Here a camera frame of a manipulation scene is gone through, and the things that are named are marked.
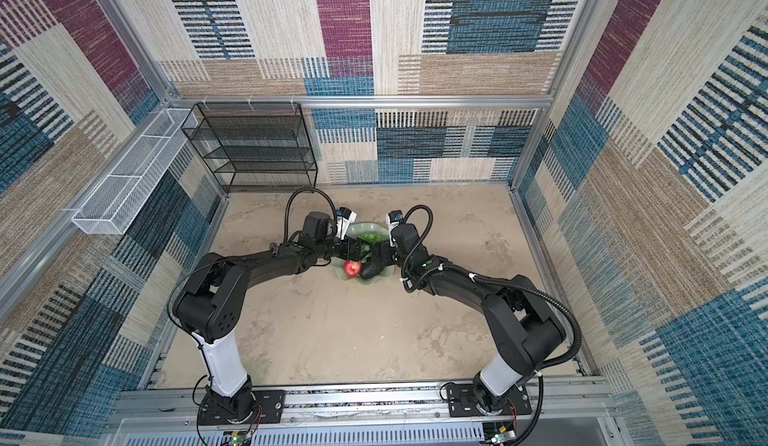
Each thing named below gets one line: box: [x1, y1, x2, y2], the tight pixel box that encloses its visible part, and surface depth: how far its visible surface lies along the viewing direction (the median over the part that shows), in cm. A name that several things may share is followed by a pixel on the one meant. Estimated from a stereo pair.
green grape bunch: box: [359, 232, 383, 252], surface depth 92 cm
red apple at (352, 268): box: [344, 260, 362, 276], surface depth 93 cm
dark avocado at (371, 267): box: [360, 258, 385, 279], surface depth 92 cm
